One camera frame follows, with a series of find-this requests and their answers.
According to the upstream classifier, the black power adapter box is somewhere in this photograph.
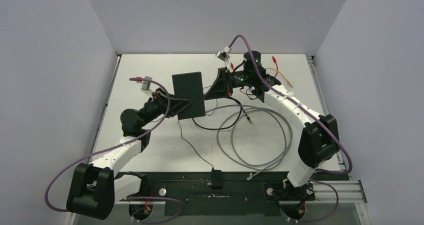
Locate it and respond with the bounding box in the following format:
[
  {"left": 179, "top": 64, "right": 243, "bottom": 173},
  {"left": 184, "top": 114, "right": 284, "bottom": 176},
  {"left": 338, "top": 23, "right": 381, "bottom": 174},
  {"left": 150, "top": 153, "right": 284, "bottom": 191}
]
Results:
[{"left": 208, "top": 168, "right": 223, "bottom": 190}]

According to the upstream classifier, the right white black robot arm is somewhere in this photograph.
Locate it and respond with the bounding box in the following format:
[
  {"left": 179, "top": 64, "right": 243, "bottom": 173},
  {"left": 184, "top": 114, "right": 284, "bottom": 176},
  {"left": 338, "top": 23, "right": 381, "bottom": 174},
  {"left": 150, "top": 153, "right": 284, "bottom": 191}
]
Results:
[{"left": 204, "top": 50, "right": 341, "bottom": 200}]

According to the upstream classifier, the aluminium rail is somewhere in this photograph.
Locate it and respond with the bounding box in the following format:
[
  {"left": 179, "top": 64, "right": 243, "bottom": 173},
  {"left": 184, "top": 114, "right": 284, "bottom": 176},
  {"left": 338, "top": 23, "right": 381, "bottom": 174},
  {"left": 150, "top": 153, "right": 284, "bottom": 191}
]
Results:
[
  {"left": 90, "top": 54, "right": 122, "bottom": 154},
  {"left": 306, "top": 55, "right": 347, "bottom": 172},
  {"left": 129, "top": 180, "right": 367, "bottom": 204}
]

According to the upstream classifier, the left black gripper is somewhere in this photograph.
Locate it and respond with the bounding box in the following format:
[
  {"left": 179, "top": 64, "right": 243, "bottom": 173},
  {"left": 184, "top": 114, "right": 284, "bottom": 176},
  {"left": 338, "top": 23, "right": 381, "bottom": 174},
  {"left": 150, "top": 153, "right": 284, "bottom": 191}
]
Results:
[{"left": 139, "top": 87, "right": 192, "bottom": 129}]

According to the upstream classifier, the thin black power cable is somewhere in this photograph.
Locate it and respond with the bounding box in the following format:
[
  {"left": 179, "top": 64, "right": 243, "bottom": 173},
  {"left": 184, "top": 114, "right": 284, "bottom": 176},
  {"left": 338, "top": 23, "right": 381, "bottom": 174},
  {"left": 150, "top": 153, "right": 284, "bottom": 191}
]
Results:
[{"left": 177, "top": 84, "right": 220, "bottom": 171}]

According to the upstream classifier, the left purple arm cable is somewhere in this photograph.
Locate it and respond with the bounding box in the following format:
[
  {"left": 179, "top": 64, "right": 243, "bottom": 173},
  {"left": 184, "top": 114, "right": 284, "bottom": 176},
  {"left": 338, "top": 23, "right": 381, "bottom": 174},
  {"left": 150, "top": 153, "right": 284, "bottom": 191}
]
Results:
[{"left": 44, "top": 77, "right": 186, "bottom": 224}]

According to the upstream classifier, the aluminium left side rail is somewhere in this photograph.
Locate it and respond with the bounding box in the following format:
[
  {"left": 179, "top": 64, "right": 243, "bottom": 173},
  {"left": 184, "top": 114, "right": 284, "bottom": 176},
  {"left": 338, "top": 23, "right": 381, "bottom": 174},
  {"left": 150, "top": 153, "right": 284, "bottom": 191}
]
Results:
[{"left": 90, "top": 54, "right": 122, "bottom": 154}]

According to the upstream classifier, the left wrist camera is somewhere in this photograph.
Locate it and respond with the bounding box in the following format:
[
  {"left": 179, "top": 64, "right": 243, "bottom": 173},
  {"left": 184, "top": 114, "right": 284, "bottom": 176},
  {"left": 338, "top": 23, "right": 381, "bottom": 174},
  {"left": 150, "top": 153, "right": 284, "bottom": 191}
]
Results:
[{"left": 140, "top": 76, "right": 153, "bottom": 95}]

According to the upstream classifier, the aluminium front rail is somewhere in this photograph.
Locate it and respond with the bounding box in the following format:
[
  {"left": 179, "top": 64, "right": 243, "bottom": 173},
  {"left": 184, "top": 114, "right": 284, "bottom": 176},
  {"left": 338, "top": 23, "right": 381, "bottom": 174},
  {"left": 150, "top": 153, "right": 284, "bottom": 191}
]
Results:
[{"left": 129, "top": 180, "right": 367, "bottom": 204}]

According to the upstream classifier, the red ethernet cable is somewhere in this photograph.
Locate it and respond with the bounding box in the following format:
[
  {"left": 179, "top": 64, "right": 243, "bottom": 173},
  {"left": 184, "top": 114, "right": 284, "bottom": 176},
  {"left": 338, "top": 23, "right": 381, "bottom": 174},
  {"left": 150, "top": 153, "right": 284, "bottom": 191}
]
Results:
[{"left": 229, "top": 55, "right": 282, "bottom": 80}]

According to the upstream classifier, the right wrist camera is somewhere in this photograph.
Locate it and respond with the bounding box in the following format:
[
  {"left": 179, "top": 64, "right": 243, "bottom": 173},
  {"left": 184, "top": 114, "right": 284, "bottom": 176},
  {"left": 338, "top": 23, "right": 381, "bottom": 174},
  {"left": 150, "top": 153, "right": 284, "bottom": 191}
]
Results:
[{"left": 215, "top": 46, "right": 232, "bottom": 67}]

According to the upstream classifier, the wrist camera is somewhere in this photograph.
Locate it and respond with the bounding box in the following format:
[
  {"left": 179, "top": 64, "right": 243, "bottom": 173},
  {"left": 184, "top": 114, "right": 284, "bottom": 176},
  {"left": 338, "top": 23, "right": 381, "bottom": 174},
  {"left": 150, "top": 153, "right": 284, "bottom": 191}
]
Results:
[
  {"left": 140, "top": 76, "right": 153, "bottom": 95},
  {"left": 215, "top": 46, "right": 232, "bottom": 67}
]

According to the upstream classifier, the thick black ethernet cable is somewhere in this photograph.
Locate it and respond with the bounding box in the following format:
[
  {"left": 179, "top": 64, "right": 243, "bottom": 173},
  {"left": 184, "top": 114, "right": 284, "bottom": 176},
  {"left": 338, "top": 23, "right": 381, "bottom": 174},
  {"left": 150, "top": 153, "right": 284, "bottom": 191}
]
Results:
[{"left": 191, "top": 96, "right": 254, "bottom": 132}]

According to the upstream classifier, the dark grey network switch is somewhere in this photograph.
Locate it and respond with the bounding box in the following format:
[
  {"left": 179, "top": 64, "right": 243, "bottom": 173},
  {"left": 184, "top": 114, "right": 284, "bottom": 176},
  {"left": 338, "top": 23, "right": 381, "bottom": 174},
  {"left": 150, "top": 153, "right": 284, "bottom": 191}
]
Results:
[{"left": 171, "top": 71, "right": 206, "bottom": 120}]

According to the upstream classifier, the yellow ethernet cable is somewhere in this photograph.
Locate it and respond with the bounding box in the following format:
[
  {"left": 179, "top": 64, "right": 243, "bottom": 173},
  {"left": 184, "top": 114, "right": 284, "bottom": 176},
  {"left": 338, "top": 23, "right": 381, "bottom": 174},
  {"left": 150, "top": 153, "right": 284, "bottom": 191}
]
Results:
[{"left": 264, "top": 67, "right": 294, "bottom": 88}]

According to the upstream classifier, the grey ethernet cable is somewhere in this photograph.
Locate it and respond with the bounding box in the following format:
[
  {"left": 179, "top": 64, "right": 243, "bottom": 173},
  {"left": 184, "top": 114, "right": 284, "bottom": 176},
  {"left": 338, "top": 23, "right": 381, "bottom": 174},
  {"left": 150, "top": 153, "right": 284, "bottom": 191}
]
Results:
[{"left": 205, "top": 104, "right": 294, "bottom": 181}]

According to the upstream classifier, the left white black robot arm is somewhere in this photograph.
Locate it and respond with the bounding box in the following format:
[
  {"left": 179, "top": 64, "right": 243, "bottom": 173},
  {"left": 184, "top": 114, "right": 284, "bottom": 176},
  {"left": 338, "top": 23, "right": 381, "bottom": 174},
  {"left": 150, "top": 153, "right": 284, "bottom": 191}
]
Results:
[{"left": 66, "top": 88, "right": 192, "bottom": 220}]

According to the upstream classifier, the aluminium right side rail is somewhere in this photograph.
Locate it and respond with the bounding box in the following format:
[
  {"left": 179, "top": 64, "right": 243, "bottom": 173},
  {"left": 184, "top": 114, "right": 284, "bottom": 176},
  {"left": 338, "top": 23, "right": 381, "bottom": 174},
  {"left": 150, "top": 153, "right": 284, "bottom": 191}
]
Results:
[{"left": 306, "top": 55, "right": 347, "bottom": 172}]

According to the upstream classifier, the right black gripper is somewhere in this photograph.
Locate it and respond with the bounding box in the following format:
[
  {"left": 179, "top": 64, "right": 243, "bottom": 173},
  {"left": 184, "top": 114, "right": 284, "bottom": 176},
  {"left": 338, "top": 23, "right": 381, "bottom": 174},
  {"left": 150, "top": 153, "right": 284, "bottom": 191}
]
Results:
[{"left": 204, "top": 67, "right": 252, "bottom": 101}]

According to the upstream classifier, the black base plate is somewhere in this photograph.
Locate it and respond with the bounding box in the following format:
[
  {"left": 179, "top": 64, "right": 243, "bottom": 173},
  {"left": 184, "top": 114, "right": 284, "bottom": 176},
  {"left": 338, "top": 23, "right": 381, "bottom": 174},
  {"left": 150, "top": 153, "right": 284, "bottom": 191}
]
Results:
[{"left": 119, "top": 170, "right": 316, "bottom": 217}]

